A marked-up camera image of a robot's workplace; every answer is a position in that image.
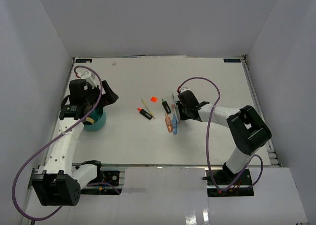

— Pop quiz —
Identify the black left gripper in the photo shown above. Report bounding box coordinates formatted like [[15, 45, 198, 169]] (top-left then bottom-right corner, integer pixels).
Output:
[[84, 80, 119, 110]]

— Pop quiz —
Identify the pink and white pen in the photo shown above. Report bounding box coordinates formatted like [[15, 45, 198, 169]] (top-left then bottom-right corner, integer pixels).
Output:
[[172, 104, 180, 123]]

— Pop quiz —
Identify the clear tape roll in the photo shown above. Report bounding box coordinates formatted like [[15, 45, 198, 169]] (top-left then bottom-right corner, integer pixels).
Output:
[[85, 117, 95, 125]]

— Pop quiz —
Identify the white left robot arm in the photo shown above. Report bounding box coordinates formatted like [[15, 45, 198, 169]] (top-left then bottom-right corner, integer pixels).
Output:
[[32, 79, 119, 206]]

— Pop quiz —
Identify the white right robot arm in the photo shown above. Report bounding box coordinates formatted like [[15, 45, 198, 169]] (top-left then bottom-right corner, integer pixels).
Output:
[[177, 87, 272, 185]]

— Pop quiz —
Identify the blue transparent highlighter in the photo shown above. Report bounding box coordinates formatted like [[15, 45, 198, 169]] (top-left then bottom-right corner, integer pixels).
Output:
[[171, 114, 177, 135]]

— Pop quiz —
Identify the black highlighter green cap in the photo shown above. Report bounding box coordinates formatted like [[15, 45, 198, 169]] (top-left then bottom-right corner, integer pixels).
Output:
[[161, 99, 171, 114]]

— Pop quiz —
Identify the orange transparent highlighter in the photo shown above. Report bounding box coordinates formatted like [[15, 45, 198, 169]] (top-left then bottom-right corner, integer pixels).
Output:
[[165, 113, 173, 133]]

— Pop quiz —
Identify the teal round divided organizer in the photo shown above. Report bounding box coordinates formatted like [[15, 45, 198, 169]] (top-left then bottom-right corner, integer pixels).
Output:
[[83, 108, 107, 132]]

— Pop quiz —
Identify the black highlighter orange cap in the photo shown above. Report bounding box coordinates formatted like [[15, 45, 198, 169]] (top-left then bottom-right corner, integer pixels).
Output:
[[138, 108, 153, 120]]

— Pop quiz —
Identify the orange translucent cap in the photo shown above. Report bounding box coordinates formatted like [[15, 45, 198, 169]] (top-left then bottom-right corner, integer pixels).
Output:
[[151, 96, 158, 102]]

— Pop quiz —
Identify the clear yellow gel pen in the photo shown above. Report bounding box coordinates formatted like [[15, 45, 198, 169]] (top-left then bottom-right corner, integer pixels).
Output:
[[140, 98, 155, 119]]

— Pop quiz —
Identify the left black logo sticker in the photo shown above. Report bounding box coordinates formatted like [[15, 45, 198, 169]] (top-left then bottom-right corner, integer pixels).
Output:
[[75, 59, 93, 63]]

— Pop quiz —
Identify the black logo sticker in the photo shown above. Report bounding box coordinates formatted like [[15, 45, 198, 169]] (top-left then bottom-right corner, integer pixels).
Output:
[[223, 58, 241, 63], [75, 59, 93, 63]]

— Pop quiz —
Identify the right black logo sticker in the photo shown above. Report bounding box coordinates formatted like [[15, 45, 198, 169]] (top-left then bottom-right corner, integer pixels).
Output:
[[223, 58, 241, 63]]

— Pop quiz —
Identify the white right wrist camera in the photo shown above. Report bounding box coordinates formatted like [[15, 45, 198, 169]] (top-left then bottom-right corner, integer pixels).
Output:
[[177, 86, 189, 94]]

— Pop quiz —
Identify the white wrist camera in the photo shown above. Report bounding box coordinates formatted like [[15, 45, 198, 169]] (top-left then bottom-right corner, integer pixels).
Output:
[[75, 71, 96, 85], [177, 86, 189, 94]]

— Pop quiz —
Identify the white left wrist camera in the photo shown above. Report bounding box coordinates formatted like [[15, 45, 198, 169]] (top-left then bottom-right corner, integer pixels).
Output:
[[75, 71, 96, 85]]

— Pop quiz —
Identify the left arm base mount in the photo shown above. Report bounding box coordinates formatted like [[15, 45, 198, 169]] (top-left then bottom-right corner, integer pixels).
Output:
[[81, 170, 125, 195]]

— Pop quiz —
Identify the right aluminium table rail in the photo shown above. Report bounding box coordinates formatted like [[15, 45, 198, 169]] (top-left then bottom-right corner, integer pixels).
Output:
[[241, 54, 282, 167]]

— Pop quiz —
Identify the aluminium table rail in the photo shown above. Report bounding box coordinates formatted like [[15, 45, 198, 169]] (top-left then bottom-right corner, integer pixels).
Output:
[[241, 54, 282, 167], [19, 57, 76, 225]]

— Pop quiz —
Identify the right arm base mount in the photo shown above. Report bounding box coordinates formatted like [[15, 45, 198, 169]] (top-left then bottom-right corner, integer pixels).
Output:
[[202, 169, 254, 197]]

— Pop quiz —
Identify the left aluminium table rail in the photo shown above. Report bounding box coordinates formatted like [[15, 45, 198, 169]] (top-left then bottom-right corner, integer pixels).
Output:
[[19, 57, 76, 225]]

